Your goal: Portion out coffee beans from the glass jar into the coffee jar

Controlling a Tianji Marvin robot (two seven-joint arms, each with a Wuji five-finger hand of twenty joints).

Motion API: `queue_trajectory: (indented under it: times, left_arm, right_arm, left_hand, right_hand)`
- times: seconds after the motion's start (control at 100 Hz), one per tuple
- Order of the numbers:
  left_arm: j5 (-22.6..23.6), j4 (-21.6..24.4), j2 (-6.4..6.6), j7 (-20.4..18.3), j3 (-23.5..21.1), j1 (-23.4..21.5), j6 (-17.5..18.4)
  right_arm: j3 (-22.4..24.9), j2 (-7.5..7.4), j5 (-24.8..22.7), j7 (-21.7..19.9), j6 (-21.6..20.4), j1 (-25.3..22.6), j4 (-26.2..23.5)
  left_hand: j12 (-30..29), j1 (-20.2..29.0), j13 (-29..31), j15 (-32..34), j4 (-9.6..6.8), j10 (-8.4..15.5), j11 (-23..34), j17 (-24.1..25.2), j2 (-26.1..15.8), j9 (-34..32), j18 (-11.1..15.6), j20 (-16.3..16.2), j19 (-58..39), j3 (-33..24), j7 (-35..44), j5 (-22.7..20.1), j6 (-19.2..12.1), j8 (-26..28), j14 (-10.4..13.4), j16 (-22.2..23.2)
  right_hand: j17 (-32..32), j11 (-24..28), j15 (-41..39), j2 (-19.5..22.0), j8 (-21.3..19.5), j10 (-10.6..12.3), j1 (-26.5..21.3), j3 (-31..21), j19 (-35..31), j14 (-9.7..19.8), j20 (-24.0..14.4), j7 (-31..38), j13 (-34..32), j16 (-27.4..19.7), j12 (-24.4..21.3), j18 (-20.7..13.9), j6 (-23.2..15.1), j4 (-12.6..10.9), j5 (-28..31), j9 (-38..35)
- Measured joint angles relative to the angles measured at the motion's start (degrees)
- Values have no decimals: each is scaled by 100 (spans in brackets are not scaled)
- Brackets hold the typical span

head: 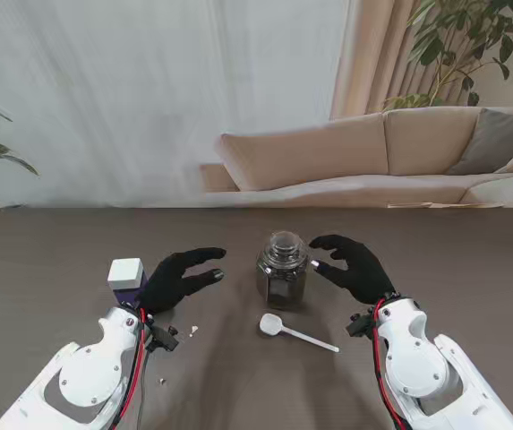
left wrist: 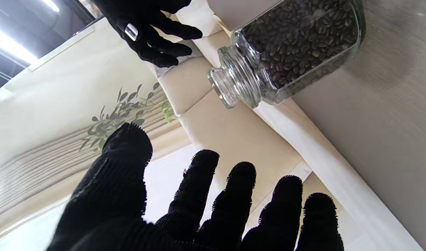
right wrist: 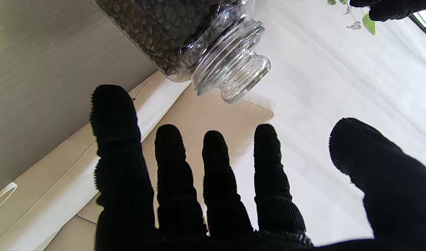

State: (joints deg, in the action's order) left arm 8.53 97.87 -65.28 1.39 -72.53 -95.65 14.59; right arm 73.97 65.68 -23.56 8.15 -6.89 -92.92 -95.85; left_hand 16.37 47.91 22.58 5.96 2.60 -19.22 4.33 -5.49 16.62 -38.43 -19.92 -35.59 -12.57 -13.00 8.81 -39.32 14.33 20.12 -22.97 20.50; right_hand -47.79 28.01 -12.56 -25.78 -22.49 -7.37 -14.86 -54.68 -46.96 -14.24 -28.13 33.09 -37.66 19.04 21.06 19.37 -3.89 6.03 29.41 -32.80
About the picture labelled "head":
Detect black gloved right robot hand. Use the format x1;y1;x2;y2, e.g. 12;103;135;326
308;235;396;305

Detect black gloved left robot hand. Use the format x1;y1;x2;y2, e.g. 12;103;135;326
134;247;227;314

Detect purple coffee jar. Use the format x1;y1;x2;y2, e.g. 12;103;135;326
112;279;152;309

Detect white square jar cap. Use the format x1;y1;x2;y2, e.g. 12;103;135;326
107;257;150;291

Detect glass jar of coffee beans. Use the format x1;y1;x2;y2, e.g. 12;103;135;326
255;241;307;311

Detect clear glass jar lid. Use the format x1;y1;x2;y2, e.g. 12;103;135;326
265;229;303;270

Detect white plastic spoon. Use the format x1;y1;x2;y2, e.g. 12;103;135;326
259;313;340;353

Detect beige sofa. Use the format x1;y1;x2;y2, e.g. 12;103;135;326
199;106;513;220

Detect grey sofa cushion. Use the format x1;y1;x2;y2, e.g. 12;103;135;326
446;107;513;176

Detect white sheer curtain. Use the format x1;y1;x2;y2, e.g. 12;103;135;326
0;0;351;210

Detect beige pleated curtain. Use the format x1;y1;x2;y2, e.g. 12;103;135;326
329;0;481;120

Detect tall green leafy plant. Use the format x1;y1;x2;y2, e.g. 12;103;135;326
383;0;513;111

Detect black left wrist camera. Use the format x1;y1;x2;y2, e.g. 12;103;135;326
146;324;180;353

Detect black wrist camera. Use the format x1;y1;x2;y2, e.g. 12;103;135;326
146;324;180;353
345;313;376;340

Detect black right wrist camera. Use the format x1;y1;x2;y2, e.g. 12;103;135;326
345;313;376;340

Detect red black left arm cables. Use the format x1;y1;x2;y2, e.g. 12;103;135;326
107;308;150;430

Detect red black arm cables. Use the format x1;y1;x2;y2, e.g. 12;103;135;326
107;308;150;430
370;304;407;430

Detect red black right arm cables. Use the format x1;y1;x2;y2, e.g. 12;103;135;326
370;304;407;430

